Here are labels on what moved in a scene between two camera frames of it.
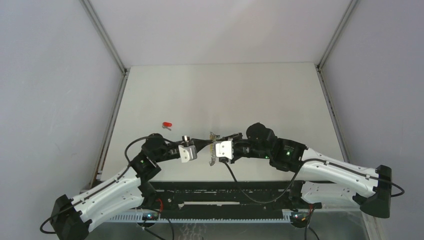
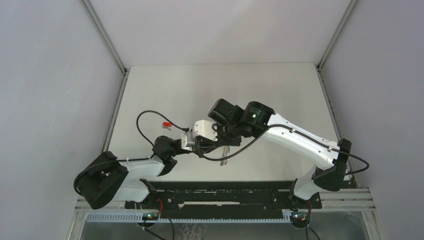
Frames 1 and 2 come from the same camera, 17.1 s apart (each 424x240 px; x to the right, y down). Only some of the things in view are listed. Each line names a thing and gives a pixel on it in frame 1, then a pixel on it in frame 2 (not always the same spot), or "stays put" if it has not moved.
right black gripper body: [244, 149] to [226, 136]
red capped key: [166, 125] stays put
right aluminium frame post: [326, 91] stays put
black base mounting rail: [224, 199] stays put
